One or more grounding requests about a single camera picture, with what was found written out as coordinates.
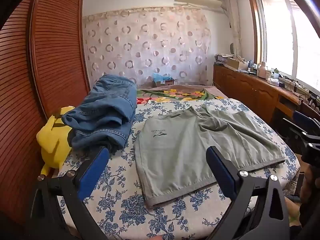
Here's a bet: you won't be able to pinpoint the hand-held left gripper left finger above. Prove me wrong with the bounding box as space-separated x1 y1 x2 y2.
25 146 110 240

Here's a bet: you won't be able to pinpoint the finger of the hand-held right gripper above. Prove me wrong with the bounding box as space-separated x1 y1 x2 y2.
282 118 316 147
293 110 320 133

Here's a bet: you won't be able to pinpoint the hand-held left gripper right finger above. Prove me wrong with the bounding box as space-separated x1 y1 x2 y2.
205 145 292 240

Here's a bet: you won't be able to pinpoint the light green short pants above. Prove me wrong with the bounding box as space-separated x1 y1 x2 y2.
134 104 286 208

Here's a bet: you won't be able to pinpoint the blue floral bed sheet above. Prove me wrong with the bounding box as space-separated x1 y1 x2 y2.
57 97 300 240

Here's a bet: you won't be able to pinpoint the yellow plush toy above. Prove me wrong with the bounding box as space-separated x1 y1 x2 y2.
36 106 75 175

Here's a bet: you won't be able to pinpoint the blue denim jeans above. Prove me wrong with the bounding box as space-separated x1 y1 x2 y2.
61 74 137 154

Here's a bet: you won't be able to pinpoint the white plastic bottle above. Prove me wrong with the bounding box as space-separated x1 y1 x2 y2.
257 62 267 79

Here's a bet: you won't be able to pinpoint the long wooden cabinet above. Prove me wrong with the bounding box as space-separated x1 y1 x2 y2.
213 64 320 130

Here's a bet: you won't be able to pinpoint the flat cardboard box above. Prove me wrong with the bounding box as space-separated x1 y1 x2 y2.
226 57 248 71

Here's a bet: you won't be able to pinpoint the colourful floral blanket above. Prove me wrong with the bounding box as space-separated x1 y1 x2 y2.
136 84 227 104

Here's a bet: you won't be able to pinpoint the window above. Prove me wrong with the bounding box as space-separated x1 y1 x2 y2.
247 0 320 98

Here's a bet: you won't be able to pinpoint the stack of papers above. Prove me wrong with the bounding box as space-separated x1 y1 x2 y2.
215 53 234 64

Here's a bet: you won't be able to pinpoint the small box with blue cloth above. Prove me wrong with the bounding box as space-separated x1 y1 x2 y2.
152 72 175 87

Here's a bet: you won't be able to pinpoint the brown louvered wardrobe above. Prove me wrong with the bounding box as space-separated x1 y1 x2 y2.
0 0 90 230

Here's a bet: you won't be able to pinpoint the white curtain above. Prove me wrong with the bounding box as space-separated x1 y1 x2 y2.
222 0 242 58

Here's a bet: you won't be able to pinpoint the ring patterned wall cloth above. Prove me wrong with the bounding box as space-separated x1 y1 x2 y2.
82 6 213 90

